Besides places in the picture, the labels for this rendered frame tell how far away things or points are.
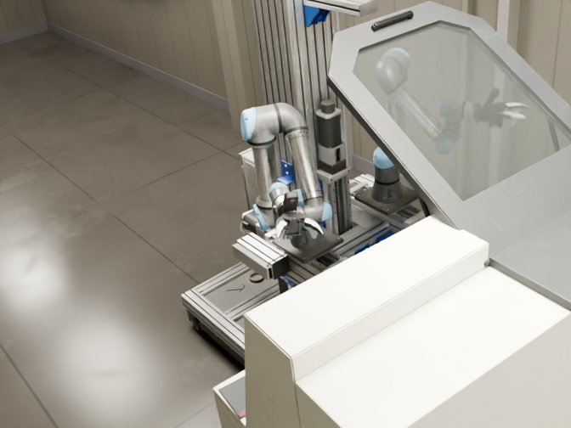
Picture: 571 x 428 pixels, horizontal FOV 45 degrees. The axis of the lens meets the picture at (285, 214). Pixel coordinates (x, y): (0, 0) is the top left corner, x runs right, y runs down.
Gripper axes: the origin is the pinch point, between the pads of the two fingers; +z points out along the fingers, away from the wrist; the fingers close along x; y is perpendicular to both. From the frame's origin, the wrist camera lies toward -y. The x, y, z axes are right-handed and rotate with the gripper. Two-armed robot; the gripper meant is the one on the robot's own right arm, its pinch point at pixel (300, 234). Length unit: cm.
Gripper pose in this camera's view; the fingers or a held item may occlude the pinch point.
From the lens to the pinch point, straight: 226.8
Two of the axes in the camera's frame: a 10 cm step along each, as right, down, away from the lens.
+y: -0.3, 8.6, 5.1
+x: -9.7, 0.9, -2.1
